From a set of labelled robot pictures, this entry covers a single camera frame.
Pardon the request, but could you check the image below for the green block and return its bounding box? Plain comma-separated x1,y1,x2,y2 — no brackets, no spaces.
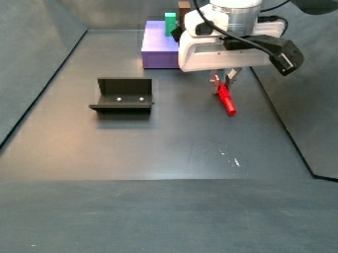
165,12,177,37

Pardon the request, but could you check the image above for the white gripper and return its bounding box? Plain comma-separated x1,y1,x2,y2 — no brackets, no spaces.
178,9,284,95

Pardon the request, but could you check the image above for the purple base board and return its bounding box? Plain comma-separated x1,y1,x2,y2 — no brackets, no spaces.
142,21,178,69

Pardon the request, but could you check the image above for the brown upright block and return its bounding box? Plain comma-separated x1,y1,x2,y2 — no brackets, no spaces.
178,0,190,26

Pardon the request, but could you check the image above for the red hexagonal peg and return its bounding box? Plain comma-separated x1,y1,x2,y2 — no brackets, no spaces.
218,85,237,116

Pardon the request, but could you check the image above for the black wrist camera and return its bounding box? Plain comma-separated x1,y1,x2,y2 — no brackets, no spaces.
224,35,305,76

